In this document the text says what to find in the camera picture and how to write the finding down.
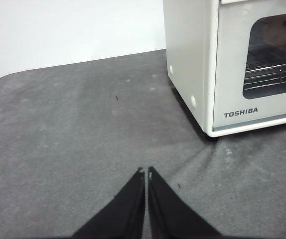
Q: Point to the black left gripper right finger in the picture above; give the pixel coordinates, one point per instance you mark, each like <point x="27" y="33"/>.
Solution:
<point x="168" y="214"/>

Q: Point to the white Toshiba toaster oven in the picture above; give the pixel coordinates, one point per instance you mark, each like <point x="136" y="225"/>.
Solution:
<point x="187" y="49"/>

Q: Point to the dark grey table cloth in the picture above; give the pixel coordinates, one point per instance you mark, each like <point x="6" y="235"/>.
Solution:
<point x="58" y="124"/>

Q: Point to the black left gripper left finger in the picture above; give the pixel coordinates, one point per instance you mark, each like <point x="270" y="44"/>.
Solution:
<point x="123" y="214"/>

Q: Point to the oven door with glass window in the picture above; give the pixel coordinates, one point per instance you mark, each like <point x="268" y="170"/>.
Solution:
<point x="232" y="74"/>

